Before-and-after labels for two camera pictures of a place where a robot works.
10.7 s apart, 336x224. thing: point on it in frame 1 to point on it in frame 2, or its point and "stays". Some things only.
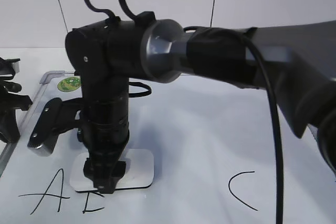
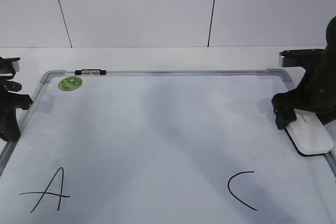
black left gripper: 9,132 stays
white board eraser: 139,170 to 309,135
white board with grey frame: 214,161 stays
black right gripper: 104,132 to 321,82
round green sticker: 70,84 stays
